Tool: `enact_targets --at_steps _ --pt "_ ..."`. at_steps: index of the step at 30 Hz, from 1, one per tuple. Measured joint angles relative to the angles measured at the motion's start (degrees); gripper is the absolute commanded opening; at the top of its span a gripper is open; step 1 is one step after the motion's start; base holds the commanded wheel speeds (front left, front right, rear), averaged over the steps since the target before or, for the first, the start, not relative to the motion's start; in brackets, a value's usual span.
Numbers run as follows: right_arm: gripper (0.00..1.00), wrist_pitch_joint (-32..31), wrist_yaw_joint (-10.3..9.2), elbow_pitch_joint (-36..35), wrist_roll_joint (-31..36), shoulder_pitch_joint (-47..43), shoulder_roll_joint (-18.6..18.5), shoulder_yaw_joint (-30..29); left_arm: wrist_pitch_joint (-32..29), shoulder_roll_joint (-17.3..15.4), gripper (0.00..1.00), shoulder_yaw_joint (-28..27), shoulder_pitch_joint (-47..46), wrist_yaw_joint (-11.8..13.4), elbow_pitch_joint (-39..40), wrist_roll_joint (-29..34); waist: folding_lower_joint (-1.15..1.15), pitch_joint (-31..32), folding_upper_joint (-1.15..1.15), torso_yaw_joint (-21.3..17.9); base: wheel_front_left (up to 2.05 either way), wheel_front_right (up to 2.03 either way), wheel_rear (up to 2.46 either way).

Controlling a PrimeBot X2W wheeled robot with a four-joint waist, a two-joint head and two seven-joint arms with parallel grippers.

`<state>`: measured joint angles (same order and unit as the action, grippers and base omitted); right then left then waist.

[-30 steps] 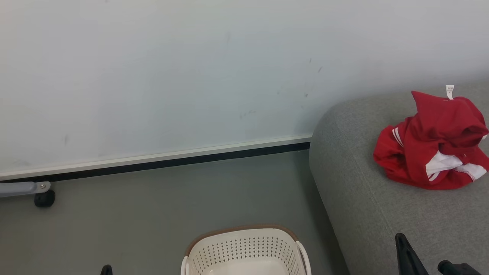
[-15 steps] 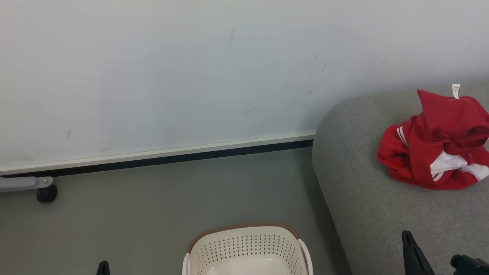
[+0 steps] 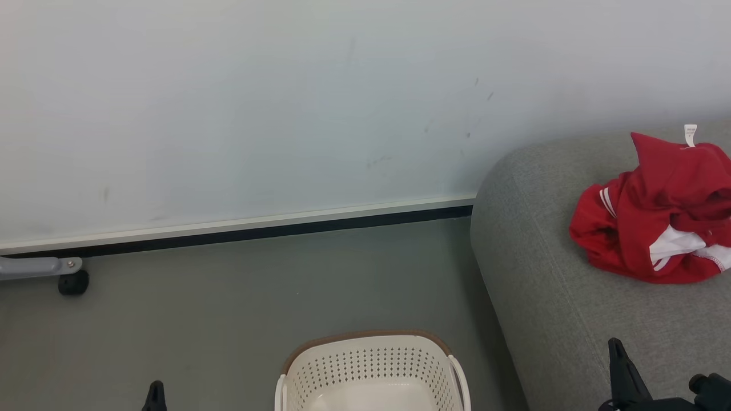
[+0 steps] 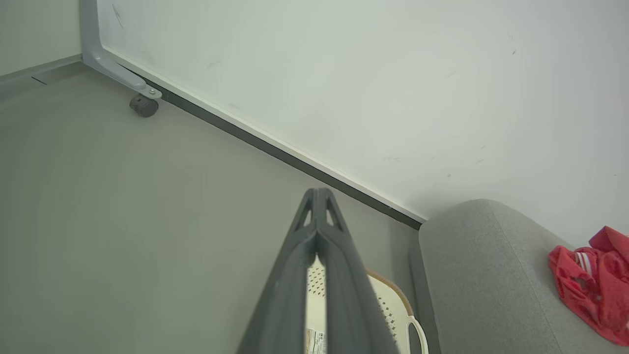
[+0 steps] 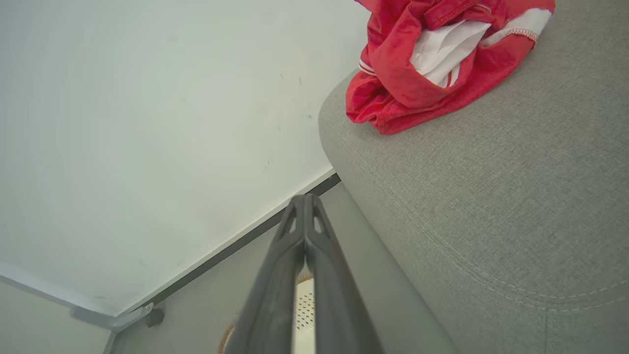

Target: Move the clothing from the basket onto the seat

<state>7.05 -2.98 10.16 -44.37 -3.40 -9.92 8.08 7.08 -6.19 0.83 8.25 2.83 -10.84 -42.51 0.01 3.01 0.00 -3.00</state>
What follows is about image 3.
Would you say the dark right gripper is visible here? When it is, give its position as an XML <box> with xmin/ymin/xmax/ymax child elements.
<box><xmin>597</xmin><ymin>337</ymin><xmax>698</xmax><ymax>411</ymax></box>

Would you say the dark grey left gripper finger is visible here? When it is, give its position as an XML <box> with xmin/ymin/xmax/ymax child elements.
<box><xmin>142</xmin><ymin>380</ymin><xmax>167</xmax><ymax>411</ymax></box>

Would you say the red and white garment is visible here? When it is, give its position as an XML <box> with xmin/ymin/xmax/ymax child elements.
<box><xmin>569</xmin><ymin>124</ymin><xmax>731</xmax><ymax>285</ymax></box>

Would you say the grey fabric sofa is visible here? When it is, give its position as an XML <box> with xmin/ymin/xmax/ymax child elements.
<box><xmin>469</xmin><ymin>119</ymin><xmax>731</xmax><ymax>411</ymax></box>

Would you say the black caster wheel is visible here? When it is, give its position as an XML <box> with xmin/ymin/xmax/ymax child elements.
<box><xmin>57</xmin><ymin>269</ymin><xmax>90</xmax><ymax>296</ymax></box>

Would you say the grey metal stand leg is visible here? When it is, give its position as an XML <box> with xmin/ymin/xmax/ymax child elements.
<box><xmin>0</xmin><ymin>256</ymin><xmax>83</xmax><ymax>281</ymax></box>

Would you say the white and black baseboard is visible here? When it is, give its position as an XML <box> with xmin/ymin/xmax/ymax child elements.
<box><xmin>0</xmin><ymin>194</ymin><xmax>477</xmax><ymax>259</ymax></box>

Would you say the white perforated laundry basket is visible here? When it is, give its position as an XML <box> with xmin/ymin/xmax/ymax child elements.
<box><xmin>274</xmin><ymin>330</ymin><xmax>472</xmax><ymax>411</ymax></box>

